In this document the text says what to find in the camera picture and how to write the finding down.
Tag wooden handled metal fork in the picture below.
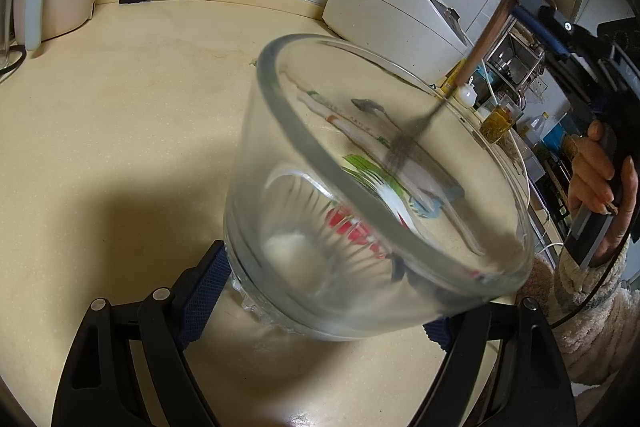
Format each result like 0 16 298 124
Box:
384 0 515 174

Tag clear drinking glass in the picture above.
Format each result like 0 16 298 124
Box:
224 34 534 341

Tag red plastic spoon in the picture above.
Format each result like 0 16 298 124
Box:
324 205 387 259

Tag white knit sleeve forearm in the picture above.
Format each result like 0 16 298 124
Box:
518 249 639 386

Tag right hand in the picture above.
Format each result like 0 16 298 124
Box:
568 120 638 268

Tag glass of yellow tea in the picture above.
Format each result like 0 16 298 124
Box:
480 105 514 144

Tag small white teapot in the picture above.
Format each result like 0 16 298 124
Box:
456 84 477 107

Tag yellow carton box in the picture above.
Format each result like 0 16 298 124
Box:
439 57 466 95

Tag long metal spoon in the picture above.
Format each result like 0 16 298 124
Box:
352 98 398 129

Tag white rice cooker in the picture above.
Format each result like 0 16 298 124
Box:
322 0 469 83

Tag green silicone brush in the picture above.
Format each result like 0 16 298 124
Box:
343 154 404 196

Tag wrapped disposable chopsticks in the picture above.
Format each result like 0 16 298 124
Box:
297 91 388 155

